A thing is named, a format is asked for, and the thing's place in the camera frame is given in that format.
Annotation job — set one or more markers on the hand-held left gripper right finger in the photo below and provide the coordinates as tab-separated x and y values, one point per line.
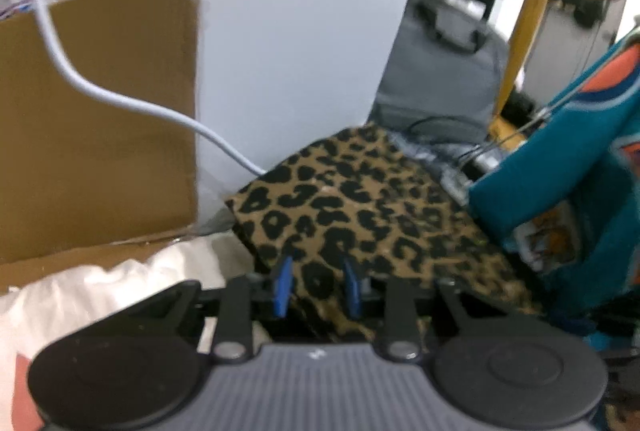
352	286

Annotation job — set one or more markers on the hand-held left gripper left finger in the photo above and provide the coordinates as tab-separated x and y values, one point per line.
282	286

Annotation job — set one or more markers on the leopard print garment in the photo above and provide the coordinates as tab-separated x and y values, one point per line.
360	201

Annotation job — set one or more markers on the white printed blanket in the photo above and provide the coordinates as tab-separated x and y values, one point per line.
100	281

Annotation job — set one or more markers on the teal printed garment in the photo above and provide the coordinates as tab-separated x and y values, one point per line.
550	161

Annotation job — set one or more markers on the brown cardboard box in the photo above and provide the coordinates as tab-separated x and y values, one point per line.
100	136

